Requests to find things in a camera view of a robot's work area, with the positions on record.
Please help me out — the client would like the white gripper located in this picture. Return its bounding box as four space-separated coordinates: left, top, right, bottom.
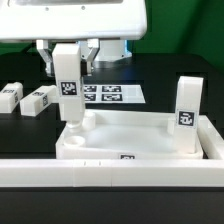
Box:
0 0 147 76

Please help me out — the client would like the white desk top tray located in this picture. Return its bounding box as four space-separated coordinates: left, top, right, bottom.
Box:
56 109 203 160

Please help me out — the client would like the white base marker plate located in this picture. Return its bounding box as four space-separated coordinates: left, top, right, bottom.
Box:
84 84 145 104

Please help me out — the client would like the white L-shaped obstacle fence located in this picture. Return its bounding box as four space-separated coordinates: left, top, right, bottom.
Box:
0 115 224 187

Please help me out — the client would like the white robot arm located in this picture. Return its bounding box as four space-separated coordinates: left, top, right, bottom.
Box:
0 0 147 76

